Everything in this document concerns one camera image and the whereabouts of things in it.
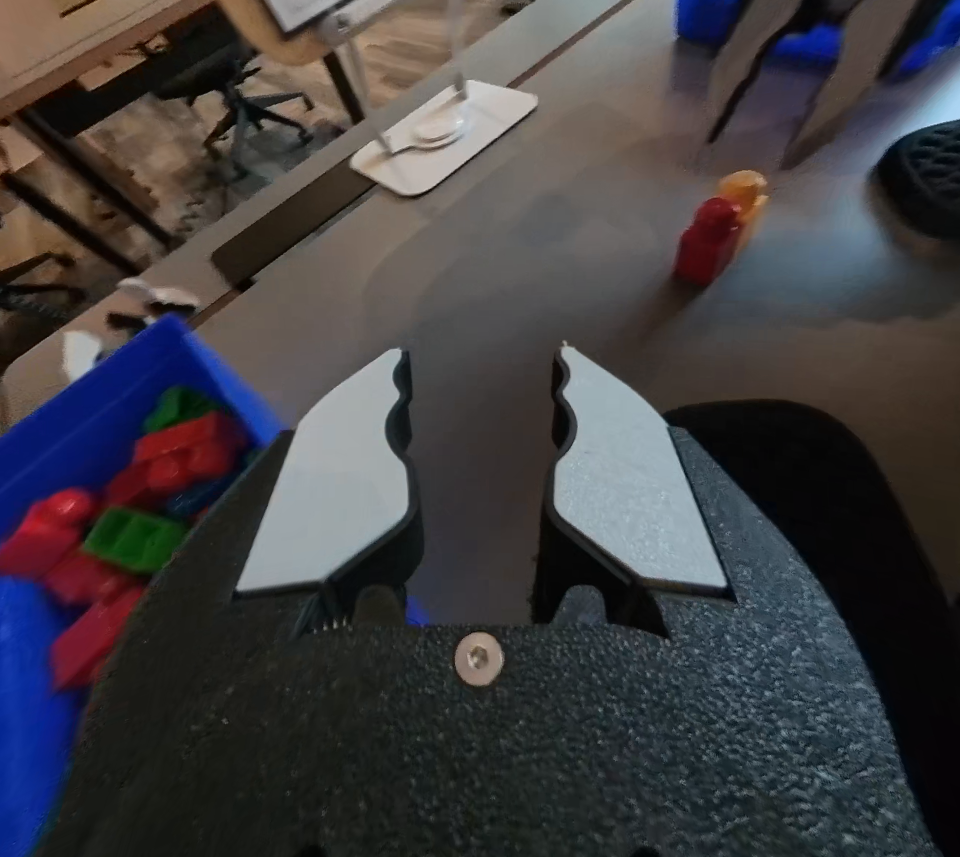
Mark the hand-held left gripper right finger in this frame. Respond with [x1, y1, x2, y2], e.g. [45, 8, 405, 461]
[533, 341, 735, 600]

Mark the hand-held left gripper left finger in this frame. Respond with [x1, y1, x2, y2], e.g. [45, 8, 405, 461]
[236, 347, 426, 600]

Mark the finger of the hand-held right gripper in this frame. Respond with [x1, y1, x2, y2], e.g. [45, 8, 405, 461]
[788, 0, 931, 173]
[705, 0, 813, 147]

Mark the orange mega block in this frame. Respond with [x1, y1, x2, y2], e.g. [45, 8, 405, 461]
[717, 169, 771, 237]

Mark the pile of mixed mega blocks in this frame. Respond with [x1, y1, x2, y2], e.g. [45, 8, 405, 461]
[0, 383, 252, 693]

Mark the red mega block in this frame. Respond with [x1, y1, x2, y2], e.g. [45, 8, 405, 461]
[672, 197, 744, 293]

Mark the blue plastic bin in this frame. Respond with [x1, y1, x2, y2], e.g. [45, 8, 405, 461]
[0, 313, 289, 857]

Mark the black perforated rubber pad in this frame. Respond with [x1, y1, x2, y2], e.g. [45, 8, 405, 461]
[665, 398, 960, 836]
[876, 119, 960, 242]

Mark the black office chair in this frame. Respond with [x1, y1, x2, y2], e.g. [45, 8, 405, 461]
[156, 40, 319, 186]

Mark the black table cable hatch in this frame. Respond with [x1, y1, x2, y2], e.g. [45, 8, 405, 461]
[209, 163, 379, 290]

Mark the wooden table frame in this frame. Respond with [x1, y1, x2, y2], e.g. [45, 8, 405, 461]
[0, 0, 214, 126]

